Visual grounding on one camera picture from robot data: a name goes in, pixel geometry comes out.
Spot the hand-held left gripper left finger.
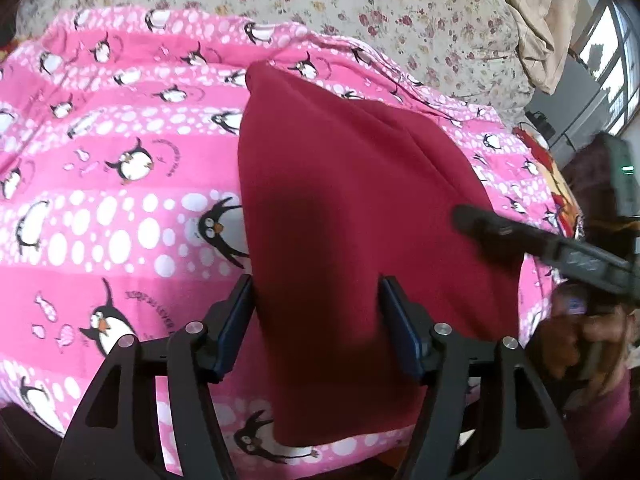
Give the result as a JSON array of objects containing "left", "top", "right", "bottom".
[{"left": 52, "top": 274, "right": 256, "bottom": 480}]

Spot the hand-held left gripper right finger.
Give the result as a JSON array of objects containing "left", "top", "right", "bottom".
[{"left": 378, "top": 276, "right": 581, "bottom": 480}]

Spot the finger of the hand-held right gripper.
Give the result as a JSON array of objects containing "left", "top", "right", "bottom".
[{"left": 452, "top": 204, "right": 640, "bottom": 306}]

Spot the dark red garment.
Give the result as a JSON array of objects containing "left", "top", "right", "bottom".
[{"left": 237, "top": 62, "right": 526, "bottom": 448}]

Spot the person's right forearm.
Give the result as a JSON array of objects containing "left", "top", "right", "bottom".
[{"left": 560, "top": 375, "right": 636, "bottom": 480}]

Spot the person's right hand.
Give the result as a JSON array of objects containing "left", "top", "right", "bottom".
[{"left": 530, "top": 305, "right": 640, "bottom": 396}]

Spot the yellow red printed cloth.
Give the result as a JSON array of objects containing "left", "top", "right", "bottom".
[{"left": 515, "top": 127, "right": 586, "bottom": 238}]

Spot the window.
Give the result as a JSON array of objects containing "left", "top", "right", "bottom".
[{"left": 570, "top": 0, "right": 640, "bottom": 136}]

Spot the beige cloth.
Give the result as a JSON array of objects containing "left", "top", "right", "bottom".
[{"left": 475, "top": 0, "right": 586, "bottom": 93}]

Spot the pink penguin print blanket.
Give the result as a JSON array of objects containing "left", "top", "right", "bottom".
[{"left": 0, "top": 5, "right": 583, "bottom": 478}]

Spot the floral bed sheet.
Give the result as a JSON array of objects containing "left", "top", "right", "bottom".
[{"left": 15, "top": 0, "right": 536, "bottom": 126}]

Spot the black cable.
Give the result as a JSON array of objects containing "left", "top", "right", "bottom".
[{"left": 517, "top": 110, "right": 576, "bottom": 151}]

